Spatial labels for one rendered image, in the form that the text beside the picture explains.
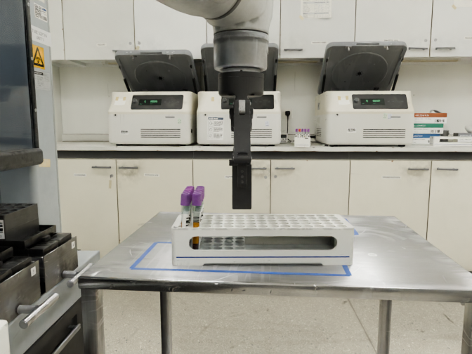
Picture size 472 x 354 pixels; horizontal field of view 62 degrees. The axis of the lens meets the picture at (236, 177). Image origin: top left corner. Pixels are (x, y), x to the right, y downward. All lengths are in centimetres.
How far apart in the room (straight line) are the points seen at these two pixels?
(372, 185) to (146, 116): 154
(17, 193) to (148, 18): 224
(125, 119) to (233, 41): 213
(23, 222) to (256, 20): 59
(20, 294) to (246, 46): 54
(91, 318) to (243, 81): 43
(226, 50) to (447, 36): 266
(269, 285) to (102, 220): 233
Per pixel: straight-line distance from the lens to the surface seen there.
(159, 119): 266
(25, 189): 97
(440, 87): 353
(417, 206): 284
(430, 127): 325
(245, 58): 63
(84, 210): 289
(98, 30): 315
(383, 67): 306
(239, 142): 58
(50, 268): 85
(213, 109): 261
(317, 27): 298
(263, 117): 259
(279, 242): 75
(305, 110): 324
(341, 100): 269
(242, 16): 63
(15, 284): 75
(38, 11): 104
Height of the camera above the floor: 105
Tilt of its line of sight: 8 degrees down
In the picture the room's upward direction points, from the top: straight up
